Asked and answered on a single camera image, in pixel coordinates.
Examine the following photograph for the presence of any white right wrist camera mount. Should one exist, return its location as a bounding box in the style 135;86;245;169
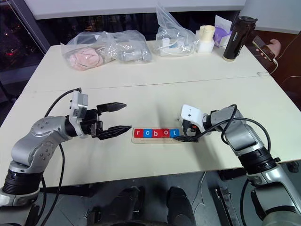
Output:
180;104;209;135

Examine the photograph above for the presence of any pink cloth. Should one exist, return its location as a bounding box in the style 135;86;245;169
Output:
69;47;104;71

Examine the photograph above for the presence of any bystander bare hand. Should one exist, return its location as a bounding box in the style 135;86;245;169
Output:
269;38;283;58

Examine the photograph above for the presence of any white charging cable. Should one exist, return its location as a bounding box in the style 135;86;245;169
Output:
256;57;279;77

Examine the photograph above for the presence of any wooden letter tray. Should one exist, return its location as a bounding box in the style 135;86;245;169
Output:
131;128;182;144

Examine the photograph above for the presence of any black smartphone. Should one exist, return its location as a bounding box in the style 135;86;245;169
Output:
252;35;277;62

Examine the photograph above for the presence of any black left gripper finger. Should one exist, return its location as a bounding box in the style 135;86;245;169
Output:
97;125;132;141
97;102;128;113

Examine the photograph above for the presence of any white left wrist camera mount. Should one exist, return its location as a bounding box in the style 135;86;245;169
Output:
69;90;89;137

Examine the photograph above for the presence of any tall clear plastic bag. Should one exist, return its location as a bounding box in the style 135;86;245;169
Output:
155;0;198;57

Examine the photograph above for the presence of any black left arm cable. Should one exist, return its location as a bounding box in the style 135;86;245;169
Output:
22;88;82;226

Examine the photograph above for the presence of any purple tissue box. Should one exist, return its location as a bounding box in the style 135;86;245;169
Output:
212;14;234;48

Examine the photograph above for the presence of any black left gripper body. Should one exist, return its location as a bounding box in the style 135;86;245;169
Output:
80;108;104;138

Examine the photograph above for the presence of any white charger with cable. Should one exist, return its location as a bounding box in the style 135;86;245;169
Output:
157;39;191;56

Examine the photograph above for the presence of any cream white bottle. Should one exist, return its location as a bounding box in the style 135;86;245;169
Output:
195;25;216;54

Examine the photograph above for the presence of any grey device in bag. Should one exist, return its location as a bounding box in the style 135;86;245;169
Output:
119;48;153;64

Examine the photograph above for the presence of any dark rounded shape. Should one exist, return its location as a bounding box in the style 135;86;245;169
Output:
166;185;198;226
109;185;146;226

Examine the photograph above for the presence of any thin white floor cable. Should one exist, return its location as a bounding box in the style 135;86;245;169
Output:
191;170;208;226

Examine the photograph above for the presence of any black metal table frame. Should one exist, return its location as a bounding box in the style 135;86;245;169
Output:
214;167;247;226

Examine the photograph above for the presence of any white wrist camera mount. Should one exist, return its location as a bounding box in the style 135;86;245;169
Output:
69;90;89;137
180;104;209;135

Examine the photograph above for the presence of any black drinking bottle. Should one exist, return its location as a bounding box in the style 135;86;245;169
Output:
222;16;258;63

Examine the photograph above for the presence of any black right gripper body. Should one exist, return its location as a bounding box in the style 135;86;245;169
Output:
182;119;201;137

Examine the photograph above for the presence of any large clear plastic bag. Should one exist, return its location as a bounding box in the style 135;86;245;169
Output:
60;30;154;71

